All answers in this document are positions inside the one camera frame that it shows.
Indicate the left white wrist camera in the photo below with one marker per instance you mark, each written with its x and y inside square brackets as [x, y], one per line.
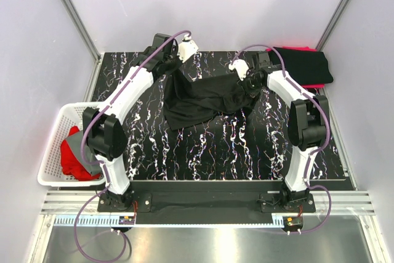
[187, 48]

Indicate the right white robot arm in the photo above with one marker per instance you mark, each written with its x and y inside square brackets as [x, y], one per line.
[307, 129]

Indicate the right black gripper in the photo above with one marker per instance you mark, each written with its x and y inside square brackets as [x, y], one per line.
[252, 93]

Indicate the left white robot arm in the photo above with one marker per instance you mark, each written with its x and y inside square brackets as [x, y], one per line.
[104, 139]

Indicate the red t-shirt in basket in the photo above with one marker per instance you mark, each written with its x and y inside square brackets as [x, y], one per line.
[71, 158]

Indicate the grey t-shirt in basket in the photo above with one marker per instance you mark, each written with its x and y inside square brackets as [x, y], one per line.
[87, 159]

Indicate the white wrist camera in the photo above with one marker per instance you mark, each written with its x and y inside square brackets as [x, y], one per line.
[241, 68]
[187, 48]

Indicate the white plastic basket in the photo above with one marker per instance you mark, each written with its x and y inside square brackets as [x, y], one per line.
[50, 172]

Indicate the folded black t-shirt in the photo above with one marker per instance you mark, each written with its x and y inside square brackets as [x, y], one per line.
[304, 66]

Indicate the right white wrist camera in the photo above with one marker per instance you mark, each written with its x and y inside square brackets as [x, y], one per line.
[241, 68]

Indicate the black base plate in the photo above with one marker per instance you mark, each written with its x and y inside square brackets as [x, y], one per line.
[188, 216]

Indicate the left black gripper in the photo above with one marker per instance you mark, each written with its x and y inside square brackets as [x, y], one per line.
[179, 61]

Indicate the black t-shirt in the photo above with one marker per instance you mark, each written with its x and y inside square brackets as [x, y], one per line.
[188, 103]
[304, 66]

